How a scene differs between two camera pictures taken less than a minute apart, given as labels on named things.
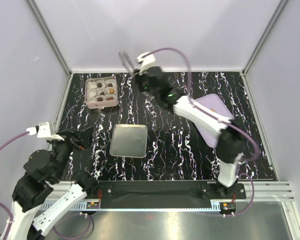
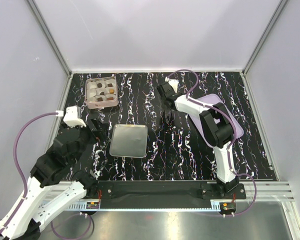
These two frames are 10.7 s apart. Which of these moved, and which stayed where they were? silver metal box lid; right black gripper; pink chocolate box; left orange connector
Moved: right black gripper
Stayed: left orange connector; pink chocolate box; silver metal box lid
